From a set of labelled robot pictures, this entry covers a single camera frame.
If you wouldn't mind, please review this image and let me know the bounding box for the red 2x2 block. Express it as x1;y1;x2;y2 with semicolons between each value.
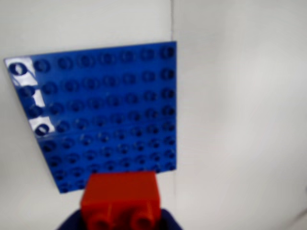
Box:
80;171;161;230

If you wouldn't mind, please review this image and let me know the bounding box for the white foam board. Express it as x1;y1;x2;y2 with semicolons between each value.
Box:
0;0;178;230
171;0;307;230

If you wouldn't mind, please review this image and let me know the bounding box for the blue 8x8 studded plate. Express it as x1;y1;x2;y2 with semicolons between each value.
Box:
3;41;178;194

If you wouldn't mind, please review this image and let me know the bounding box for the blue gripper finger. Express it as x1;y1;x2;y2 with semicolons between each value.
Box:
56;208;89;230
157;208;185;230

